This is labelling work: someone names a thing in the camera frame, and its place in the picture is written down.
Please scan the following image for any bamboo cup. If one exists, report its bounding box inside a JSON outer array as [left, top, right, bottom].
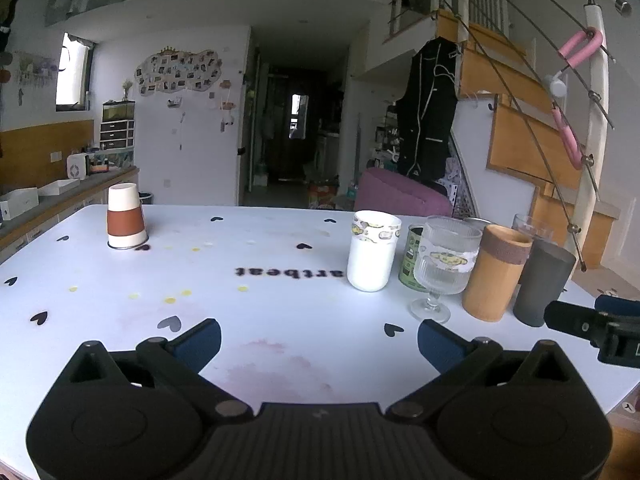
[[461, 224, 534, 323]]

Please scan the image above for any white and brown paper cup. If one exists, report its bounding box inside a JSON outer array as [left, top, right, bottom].
[[106, 183, 149, 249]]

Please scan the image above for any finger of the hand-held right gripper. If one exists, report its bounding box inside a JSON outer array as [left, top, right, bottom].
[[543, 301, 607, 347], [594, 294, 640, 318]]

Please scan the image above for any side counter cabinet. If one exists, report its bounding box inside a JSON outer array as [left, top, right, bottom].
[[0, 166, 140, 263]]

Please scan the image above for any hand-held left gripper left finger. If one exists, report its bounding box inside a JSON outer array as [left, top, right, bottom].
[[64, 318, 254, 419]]

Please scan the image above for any fish tank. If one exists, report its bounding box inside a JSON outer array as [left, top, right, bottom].
[[102, 100, 136, 122]]

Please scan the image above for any wooden staircase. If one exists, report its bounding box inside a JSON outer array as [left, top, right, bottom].
[[434, 7, 622, 272]]

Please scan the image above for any clear glass tumbler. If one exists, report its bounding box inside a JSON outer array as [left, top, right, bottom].
[[512, 213, 555, 244]]

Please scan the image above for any dark framed window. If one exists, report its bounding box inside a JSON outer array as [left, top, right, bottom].
[[55, 32, 96, 112]]

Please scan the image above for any orange printed box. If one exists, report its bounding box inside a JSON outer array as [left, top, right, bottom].
[[307, 182, 339, 210]]

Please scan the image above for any grey matte cup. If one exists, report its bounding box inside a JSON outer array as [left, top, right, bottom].
[[513, 238, 578, 328]]

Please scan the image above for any white railing post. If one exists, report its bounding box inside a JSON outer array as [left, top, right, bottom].
[[569, 2, 611, 263]]

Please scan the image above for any cloud shaped photo collage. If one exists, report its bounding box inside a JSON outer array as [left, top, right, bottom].
[[134, 47, 222, 96]]

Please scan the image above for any white shallow tray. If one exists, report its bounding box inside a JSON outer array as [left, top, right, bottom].
[[38, 178, 81, 196]]

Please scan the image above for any white cardboard box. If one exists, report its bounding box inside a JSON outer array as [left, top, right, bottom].
[[0, 187, 40, 221]]

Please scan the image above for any purple armchair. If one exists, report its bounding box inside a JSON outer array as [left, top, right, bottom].
[[353, 167, 454, 219]]

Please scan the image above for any small drawer unit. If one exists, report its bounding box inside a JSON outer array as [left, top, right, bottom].
[[99, 120, 136, 150]]

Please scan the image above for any white square appliance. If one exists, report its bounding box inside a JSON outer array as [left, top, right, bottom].
[[66, 154, 90, 180]]

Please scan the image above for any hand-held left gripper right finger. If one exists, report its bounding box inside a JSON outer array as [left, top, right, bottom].
[[386, 318, 584, 419]]

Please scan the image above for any pink hand grip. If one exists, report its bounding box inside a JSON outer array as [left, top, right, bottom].
[[557, 28, 604, 69], [551, 104, 585, 170]]

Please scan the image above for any black hanging coat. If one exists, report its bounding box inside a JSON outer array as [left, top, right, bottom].
[[396, 36, 459, 182]]

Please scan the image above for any green printed can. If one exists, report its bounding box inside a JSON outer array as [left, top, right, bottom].
[[398, 224, 432, 293]]

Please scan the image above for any ribbed glass goblet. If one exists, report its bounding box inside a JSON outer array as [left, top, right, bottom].
[[409, 215, 483, 325]]

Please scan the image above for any wall drawing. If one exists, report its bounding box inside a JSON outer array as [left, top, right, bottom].
[[12, 50, 59, 107]]

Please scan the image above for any white cartoon print cup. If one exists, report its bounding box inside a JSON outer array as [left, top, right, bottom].
[[346, 210, 402, 293]]

